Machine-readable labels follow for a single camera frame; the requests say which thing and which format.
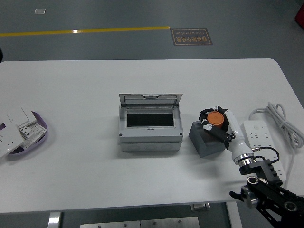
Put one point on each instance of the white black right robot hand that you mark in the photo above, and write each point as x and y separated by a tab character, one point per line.
234	126

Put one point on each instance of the orange cylinder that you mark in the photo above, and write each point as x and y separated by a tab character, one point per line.
215	118

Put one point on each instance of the grey electrical enclosure box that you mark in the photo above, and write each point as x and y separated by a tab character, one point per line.
149	137

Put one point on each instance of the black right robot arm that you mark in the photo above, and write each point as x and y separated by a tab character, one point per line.
268	168

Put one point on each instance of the dark grey cube with hole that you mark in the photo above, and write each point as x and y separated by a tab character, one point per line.
202	142

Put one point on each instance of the white table leg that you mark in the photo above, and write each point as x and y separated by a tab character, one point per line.
54	221
234	216

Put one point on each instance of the red object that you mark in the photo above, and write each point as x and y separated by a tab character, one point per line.
300	14

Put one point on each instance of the yellow floor tape line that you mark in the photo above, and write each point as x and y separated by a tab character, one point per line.
95	30

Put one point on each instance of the purple tray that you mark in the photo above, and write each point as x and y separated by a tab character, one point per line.
39	118

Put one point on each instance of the white printed panel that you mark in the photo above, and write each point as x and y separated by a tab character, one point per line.
38	133

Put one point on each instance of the white circuit breaker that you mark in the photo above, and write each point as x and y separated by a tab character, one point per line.
25	131

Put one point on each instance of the white socket panel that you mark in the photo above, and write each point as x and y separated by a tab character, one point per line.
9	140

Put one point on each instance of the small metal floor plate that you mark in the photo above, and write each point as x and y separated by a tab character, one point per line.
40	11

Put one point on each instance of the metal table bracket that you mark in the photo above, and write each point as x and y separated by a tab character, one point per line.
200	206

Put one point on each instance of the metal base plate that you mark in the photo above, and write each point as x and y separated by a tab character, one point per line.
142	223

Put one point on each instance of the white wall switch plate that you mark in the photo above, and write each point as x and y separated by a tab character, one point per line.
21	116

